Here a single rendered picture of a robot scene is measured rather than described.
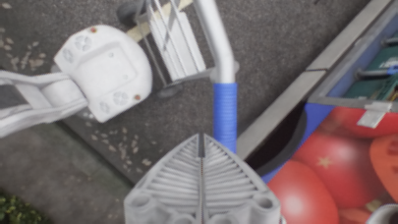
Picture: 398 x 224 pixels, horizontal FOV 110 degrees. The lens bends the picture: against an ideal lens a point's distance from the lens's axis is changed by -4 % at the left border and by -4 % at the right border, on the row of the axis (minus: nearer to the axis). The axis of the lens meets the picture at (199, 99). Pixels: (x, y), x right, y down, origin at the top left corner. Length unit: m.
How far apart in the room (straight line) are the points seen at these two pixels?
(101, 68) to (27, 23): 0.75
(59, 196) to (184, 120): 1.17
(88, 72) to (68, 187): 0.97
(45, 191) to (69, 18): 1.36
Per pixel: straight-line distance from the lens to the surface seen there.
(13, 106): 0.84
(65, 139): 1.56
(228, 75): 0.21
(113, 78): 1.15
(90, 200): 1.74
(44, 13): 1.73
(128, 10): 1.30
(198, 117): 1.51
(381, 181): 0.91
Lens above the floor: 1.42
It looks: 73 degrees down
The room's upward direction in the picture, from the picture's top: 108 degrees clockwise
